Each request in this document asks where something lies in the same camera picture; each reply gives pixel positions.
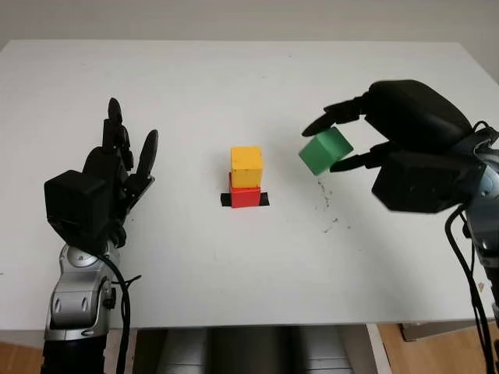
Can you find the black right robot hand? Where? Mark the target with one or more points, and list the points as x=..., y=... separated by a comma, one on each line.
x=417, y=117

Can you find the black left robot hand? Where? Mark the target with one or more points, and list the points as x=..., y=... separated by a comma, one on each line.
x=117, y=163

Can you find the green wooden block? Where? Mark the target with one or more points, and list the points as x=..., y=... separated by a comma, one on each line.
x=323, y=154

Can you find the yellow wooden block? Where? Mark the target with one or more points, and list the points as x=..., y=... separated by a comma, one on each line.
x=246, y=165

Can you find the red wooden block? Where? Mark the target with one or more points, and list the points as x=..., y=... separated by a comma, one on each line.
x=245, y=198

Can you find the black tape strip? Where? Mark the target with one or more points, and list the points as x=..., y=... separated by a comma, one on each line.
x=225, y=199

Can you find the grey robot body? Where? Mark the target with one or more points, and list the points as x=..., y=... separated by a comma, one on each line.
x=249, y=350

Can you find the white table leg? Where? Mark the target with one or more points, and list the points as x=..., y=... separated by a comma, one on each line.
x=378, y=350

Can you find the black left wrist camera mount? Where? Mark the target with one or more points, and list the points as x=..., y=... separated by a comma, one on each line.
x=78, y=202

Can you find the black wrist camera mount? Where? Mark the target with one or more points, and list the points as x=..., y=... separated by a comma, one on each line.
x=78, y=202
x=425, y=183

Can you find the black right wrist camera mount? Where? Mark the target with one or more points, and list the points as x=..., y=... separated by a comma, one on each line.
x=425, y=183

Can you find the grey table frame bar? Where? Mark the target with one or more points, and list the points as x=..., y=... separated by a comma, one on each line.
x=436, y=332

